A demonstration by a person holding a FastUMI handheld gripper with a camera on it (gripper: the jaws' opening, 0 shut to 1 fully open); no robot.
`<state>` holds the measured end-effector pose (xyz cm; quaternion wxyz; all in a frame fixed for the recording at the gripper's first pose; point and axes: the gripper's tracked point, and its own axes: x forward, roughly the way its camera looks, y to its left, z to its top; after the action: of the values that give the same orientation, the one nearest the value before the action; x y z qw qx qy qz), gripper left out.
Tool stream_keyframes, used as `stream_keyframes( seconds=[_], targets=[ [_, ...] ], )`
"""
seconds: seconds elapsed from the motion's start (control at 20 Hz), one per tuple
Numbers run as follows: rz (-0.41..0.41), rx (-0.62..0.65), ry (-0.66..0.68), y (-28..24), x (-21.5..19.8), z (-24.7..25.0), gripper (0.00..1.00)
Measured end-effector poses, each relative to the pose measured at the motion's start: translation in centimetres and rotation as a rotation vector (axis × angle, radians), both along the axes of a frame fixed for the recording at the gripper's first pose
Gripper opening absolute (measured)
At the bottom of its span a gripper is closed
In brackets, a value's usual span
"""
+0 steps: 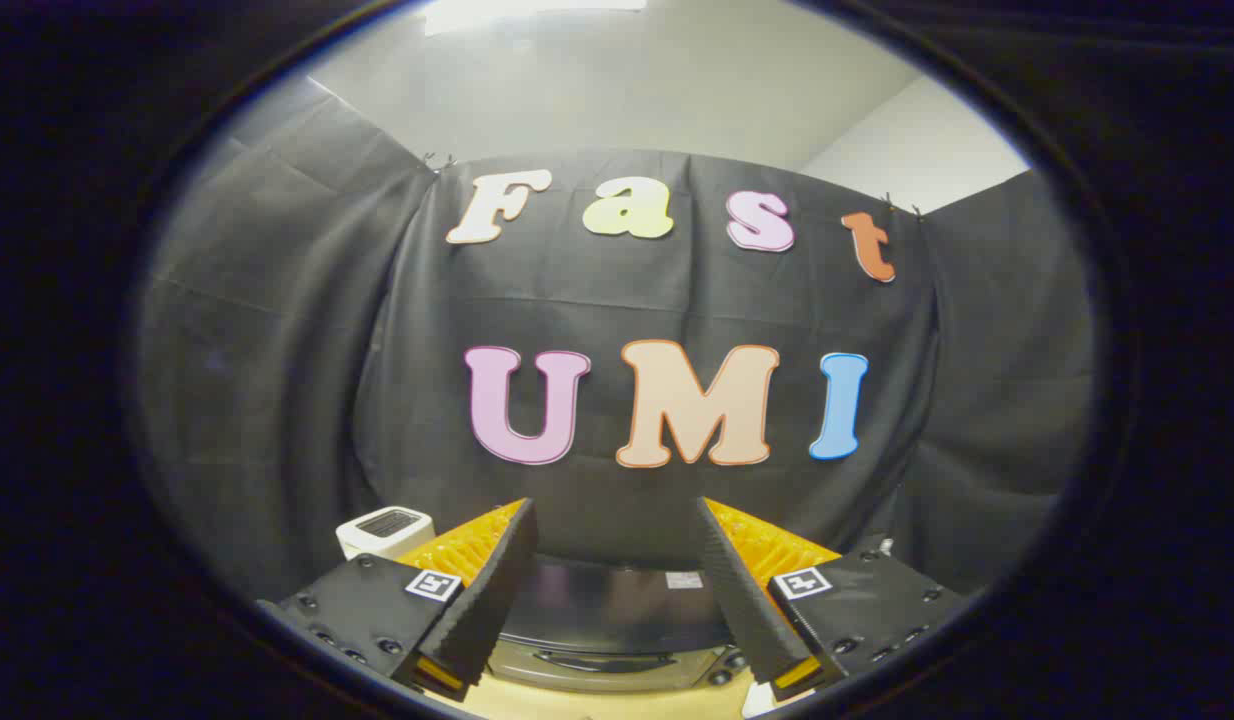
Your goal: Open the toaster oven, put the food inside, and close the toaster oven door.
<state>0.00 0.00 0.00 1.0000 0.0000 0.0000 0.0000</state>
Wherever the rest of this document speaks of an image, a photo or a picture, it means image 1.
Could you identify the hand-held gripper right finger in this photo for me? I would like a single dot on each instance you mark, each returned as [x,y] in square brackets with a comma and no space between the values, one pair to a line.
[742,590]

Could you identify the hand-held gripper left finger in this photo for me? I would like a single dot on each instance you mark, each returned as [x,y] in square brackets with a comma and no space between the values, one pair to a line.
[497,590]

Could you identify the black toaster oven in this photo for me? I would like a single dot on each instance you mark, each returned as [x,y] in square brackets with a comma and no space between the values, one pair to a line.
[607,600]

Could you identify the white pop-up toaster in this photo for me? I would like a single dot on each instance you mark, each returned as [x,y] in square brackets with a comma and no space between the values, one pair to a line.
[382,530]

